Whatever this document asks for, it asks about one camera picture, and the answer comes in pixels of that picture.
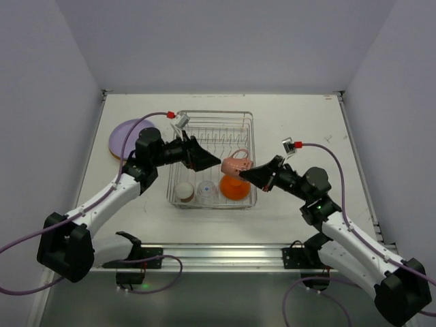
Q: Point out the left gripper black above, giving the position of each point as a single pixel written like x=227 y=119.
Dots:
x=190 y=153

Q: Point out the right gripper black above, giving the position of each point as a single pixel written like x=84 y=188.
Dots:
x=273 y=174

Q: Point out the pink mug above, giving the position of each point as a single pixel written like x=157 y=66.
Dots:
x=237 y=162

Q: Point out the tan plastic plate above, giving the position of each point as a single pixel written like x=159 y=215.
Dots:
x=115 y=156

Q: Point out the purple plate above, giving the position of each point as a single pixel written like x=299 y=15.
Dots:
x=118 y=135

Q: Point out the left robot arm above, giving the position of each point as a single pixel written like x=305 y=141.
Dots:
x=67 y=245

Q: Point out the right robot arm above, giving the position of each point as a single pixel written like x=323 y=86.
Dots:
x=399 y=288

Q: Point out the orange bowl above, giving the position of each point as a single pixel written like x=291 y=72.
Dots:
x=234 y=189

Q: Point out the white brown cup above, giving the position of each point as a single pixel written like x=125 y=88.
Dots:
x=184 y=192

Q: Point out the clear glass cup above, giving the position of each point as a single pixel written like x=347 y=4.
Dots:
x=207 y=193

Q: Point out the metal wire dish rack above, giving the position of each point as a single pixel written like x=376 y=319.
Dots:
x=224 y=134

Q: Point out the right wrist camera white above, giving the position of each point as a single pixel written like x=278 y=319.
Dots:
x=289 y=147

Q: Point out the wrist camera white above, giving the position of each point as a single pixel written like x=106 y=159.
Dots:
x=179 y=122
x=289 y=147

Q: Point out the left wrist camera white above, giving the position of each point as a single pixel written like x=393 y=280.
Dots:
x=179 y=122

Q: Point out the aluminium mounting rail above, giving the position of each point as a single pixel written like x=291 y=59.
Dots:
x=209 y=258

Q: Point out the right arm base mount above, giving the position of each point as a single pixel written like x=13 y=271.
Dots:
x=303 y=256

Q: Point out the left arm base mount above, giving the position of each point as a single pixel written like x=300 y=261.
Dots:
x=137 y=252

